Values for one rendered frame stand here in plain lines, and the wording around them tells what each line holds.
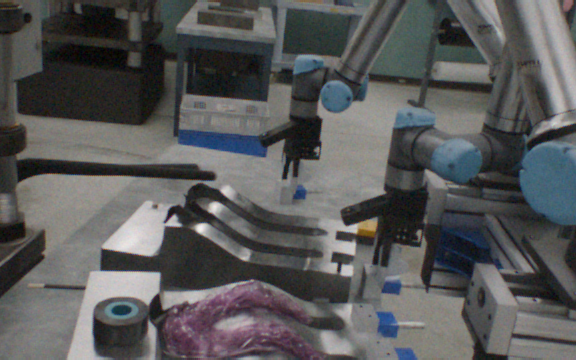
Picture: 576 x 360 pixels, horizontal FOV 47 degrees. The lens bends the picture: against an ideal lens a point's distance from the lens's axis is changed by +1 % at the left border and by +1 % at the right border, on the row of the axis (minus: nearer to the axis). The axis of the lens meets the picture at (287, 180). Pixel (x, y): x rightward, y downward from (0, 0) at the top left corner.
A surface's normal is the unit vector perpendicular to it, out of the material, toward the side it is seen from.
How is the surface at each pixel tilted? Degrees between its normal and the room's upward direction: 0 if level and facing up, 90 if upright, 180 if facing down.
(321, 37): 90
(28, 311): 0
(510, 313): 90
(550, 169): 96
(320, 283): 90
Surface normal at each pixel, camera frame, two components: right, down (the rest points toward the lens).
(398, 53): 0.05, 0.36
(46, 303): 0.11, -0.93
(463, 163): 0.47, 0.36
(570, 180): -0.85, 0.20
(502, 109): -0.64, 0.22
